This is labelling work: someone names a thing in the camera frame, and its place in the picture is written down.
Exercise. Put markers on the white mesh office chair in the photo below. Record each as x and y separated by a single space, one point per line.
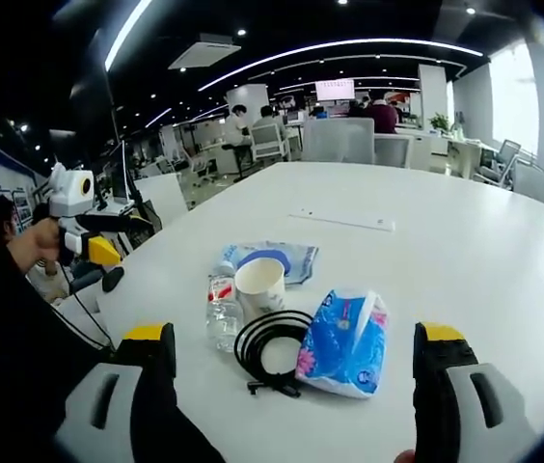
339 141

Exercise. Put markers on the person's right hand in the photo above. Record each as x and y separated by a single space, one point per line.
404 457

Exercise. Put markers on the white table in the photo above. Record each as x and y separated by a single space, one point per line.
397 270

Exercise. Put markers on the hanging display screen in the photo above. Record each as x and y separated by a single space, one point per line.
334 90

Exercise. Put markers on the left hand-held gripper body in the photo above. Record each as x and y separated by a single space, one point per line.
72 193

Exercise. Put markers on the blue plastic bag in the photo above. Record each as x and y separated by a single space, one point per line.
301 263

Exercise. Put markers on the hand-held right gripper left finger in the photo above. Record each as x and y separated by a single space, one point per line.
108 386

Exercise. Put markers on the person's left hand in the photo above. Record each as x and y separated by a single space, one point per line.
35 246

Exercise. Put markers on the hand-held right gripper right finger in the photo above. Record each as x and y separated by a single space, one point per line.
484 400

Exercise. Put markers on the blue tissue pack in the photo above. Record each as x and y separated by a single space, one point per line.
344 342

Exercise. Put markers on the green potted plant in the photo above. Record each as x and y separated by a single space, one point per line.
440 122

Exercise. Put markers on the clear plastic water bottle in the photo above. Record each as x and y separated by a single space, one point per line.
221 318

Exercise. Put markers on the white paper cup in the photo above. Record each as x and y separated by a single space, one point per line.
261 289

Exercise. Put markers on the ceiling air conditioner unit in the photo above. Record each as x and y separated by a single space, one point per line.
204 55

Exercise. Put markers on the grey office chair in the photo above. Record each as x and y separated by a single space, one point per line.
503 161
537 183

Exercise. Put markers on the black rounded object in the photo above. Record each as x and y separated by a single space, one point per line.
113 279

